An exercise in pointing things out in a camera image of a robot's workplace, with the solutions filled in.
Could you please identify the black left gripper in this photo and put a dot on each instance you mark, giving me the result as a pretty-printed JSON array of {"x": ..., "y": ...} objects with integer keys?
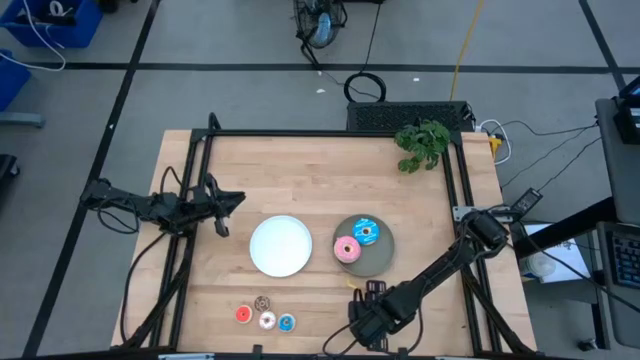
[{"x": 218, "y": 220}]

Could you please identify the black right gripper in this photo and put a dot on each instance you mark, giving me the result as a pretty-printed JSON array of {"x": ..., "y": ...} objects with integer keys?
[{"x": 377, "y": 287}]

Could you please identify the large pink frosted donut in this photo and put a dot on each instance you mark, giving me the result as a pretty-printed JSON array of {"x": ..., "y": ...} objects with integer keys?
[{"x": 340, "y": 250}]

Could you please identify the large blue frosted donut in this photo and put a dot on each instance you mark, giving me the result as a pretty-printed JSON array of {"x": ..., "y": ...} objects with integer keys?
[{"x": 359, "y": 232}]

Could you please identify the small blue donut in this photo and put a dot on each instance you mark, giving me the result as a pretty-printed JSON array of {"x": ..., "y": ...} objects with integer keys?
[{"x": 281, "y": 323}]

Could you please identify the small chocolate donut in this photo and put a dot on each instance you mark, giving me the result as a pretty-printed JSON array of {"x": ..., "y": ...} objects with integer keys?
[{"x": 257, "y": 303}]

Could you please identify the small red donut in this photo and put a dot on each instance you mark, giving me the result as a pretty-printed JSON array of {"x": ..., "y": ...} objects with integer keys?
[{"x": 239, "y": 315}]

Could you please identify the small white pink donut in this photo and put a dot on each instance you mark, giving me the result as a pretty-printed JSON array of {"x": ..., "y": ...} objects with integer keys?
[{"x": 262, "y": 320}]

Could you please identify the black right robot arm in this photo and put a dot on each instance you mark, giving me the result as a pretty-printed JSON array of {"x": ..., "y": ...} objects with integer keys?
[{"x": 440, "y": 265}]

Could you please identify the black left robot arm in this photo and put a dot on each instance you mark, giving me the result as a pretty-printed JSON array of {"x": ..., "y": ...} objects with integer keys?
[{"x": 125, "y": 202}]

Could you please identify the grey-green round plate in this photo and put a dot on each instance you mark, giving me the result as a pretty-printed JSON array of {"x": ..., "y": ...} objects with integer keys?
[{"x": 375, "y": 262}]

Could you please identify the white round plate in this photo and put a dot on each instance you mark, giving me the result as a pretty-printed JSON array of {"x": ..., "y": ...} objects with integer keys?
[{"x": 280, "y": 247}]

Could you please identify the green potted plant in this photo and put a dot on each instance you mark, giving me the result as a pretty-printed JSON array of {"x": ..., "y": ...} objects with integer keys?
[{"x": 425, "y": 142}]

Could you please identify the clear plastic cup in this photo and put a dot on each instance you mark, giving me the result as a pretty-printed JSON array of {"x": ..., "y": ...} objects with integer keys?
[{"x": 541, "y": 265}]

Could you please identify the black power adapter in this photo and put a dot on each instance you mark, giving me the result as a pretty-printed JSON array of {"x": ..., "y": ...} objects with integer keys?
[{"x": 526, "y": 200}]

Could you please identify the black perforated computer case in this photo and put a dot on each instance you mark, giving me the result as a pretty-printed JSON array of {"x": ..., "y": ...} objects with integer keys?
[{"x": 400, "y": 116}]

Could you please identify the yellow power plug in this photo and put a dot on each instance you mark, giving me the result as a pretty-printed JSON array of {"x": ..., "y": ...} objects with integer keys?
[{"x": 495, "y": 144}]

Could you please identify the white paper sheet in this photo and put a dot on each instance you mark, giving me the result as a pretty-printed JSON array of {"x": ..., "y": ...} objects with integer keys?
[{"x": 565, "y": 255}]

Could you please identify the black diagonal bar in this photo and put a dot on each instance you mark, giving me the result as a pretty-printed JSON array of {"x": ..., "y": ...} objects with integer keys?
[{"x": 565, "y": 227}]

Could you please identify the black floor fan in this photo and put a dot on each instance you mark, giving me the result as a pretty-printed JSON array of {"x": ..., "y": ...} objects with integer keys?
[{"x": 320, "y": 25}]

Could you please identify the black caster wheel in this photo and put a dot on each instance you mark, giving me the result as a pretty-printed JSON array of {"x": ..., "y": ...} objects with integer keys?
[{"x": 587, "y": 345}]

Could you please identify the grey metal base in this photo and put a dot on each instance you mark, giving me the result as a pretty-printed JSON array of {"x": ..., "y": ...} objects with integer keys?
[{"x": 20, "y": 120}]

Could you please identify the blue plastic bin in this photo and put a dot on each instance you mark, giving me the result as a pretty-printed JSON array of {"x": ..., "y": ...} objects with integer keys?
[
  {"x": 75, "y": 35},
  {"x": 12, "y": 80}
]

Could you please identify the grey desk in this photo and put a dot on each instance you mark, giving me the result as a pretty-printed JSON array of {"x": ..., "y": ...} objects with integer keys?
[
  {"x": 607, "y": 300},
  {"x": 620, "y": 170}
]

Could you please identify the black keyboard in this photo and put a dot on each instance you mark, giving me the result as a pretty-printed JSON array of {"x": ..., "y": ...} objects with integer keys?
[{"x": 627, "y": 260}]

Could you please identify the black computer monitor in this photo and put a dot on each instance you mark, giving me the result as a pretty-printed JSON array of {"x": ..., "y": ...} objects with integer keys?
[{"x": 630, "y": 125}]

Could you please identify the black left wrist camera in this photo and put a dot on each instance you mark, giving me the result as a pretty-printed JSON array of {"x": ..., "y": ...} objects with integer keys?
[{"x": 201, "y": 198}]

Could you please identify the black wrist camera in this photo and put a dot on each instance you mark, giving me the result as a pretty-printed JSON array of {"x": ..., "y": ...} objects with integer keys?
[
  {"x": 359, "y": 325},
  {"x": 201, "y": 198}
]

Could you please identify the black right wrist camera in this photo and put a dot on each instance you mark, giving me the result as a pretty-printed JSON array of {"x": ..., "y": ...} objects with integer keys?
[{"x": 359, "y": 325}]

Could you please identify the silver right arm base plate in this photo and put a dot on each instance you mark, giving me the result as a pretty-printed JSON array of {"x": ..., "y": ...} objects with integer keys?
[{"x": 459, "y": 212}]

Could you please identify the black aluminium table frame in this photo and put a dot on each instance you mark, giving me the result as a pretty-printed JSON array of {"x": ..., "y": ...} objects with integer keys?
[{"x": 325, "y": 133}]

